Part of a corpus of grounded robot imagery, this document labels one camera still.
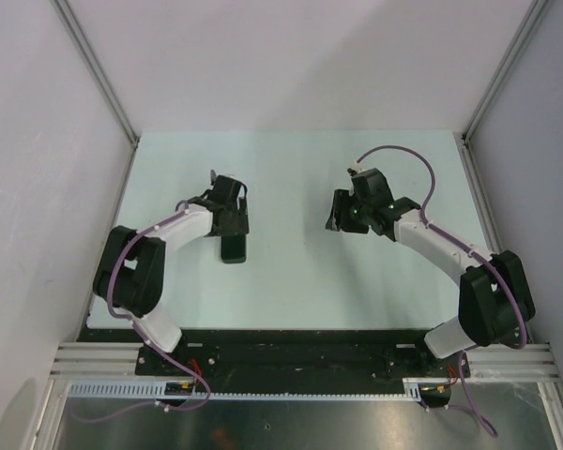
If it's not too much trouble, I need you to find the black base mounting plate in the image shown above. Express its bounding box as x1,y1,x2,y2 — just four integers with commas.
77,329,471,397

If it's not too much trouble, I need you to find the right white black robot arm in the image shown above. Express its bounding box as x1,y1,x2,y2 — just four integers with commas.
326,168,536,376

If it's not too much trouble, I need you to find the aluminium extrusion rail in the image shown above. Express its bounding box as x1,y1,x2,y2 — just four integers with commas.
50,343,559,383

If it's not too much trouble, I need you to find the aluminium frame post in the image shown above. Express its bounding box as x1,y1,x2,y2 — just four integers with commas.
50,0,140,150
461,0,554,144

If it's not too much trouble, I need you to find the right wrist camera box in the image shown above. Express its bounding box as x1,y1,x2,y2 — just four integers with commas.
347,161,365,177

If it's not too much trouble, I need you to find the grey slotted cable duct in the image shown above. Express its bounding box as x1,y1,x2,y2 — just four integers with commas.
65,377,456,404

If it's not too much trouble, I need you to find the left aluminium frame post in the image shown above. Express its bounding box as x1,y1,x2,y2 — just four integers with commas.
50,0,140,150

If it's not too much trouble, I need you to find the right aluminium frame post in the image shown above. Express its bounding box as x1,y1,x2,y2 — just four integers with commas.
461,0,554,144

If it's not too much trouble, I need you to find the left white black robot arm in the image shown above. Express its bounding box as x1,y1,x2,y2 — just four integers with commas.
92,172,250,375

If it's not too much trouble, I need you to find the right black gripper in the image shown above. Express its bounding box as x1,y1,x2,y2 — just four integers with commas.
326,188,373,233

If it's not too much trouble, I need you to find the black glasses case beige lining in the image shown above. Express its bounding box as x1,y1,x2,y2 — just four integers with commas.
220,234,247,264

